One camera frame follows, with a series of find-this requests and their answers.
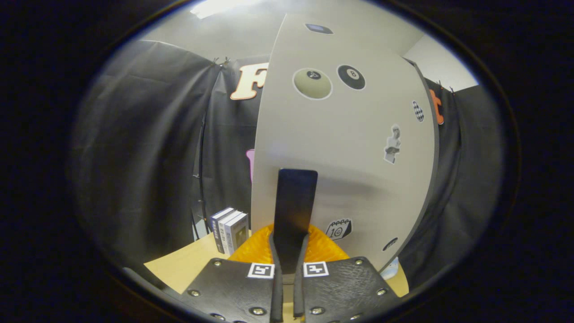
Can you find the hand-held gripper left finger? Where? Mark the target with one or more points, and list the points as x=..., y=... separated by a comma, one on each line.
x=276, y=291

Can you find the black backdrop cloth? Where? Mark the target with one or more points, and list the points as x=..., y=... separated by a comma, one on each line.
x=134, y=157

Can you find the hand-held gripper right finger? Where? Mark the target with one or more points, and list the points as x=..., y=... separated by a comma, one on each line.
x=299, y=291

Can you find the white cabinet door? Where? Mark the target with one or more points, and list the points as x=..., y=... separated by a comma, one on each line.
x=350, y=170

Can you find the white book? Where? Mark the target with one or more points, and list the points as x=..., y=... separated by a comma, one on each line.
x=223, y=233

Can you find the grey book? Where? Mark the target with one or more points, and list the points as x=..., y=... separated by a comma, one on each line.
x=236, y=233

